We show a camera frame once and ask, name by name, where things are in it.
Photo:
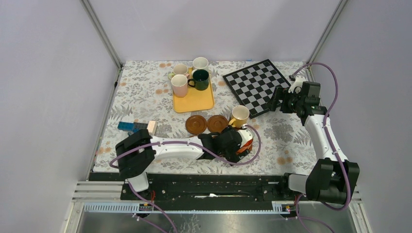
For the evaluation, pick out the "beige building block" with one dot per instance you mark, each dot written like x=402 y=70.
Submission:
x=152 y=127

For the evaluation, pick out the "brown coaster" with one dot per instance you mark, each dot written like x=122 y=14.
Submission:
x=217 y=123
x=196 y=124

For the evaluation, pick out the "cream yellow mug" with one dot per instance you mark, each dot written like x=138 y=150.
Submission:
x=239 y=116

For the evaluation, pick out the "aluminium frame rail left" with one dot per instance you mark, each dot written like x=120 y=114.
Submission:
x=101 y=32

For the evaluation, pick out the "aluminium frame rail right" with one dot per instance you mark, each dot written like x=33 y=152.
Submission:
x=325 y=34

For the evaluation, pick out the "blue building block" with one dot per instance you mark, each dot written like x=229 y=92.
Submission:
x=126 y=127

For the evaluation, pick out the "white mug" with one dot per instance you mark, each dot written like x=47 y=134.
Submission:
x=200 y=63

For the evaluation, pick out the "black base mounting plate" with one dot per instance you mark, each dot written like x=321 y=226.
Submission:
x=206 y=193

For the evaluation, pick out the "black and white chessboard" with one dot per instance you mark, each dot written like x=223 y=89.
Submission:
x=254 y=85

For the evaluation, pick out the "pink mug back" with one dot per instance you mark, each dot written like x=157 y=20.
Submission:
x=179 y=69

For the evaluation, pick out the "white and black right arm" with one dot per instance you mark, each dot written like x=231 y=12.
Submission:
x=333 y=178

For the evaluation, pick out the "pink mug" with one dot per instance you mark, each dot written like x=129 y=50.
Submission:
x=179 y=69
x=179 y=85

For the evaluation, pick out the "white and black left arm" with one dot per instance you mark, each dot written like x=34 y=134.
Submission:
x=135 y=153

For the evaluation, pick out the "aluminium frame rail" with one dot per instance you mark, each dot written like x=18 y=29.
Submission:
x=101 y=32
x=325 y=34

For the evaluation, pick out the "grey building block baseplate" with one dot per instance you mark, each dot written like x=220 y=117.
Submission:
x=138 y=126

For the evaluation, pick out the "orange cup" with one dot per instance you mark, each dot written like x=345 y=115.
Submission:
x=245 y=149

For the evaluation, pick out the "dark green mug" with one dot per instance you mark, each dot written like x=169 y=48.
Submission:
x=199 y=80

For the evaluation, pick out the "yellow plastic tray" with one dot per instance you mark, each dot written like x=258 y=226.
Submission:
x=195 y=100

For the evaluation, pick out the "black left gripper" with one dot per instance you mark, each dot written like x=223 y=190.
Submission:
x=232 y=156

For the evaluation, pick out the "floral patterned tablecloth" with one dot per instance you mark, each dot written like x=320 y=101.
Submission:
x=144 y=93

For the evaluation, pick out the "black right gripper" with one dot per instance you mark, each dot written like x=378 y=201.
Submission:
x=282 y=94

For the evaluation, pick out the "pink mug front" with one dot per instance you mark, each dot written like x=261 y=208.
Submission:
x=179 y=85

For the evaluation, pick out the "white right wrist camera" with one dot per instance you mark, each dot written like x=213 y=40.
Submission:
x=296 y=86

